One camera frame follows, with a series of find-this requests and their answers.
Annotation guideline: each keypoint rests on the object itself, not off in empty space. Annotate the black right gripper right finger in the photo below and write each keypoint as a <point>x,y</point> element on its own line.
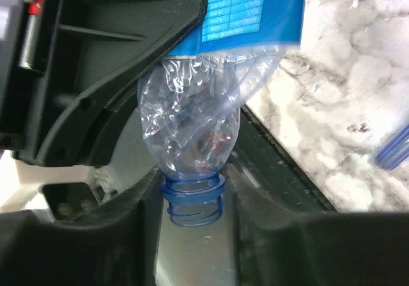
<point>275,245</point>

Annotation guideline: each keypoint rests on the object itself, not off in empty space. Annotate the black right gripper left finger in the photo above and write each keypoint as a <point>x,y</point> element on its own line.
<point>113,244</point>

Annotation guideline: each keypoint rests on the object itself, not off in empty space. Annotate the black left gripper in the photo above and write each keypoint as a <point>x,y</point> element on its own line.
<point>70,68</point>

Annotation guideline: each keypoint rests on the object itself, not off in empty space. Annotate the crushed blue label water bottle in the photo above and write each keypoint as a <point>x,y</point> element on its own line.
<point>190,102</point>

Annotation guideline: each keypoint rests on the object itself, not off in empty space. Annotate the red blue screwdriver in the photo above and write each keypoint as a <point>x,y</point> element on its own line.
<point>394,152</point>

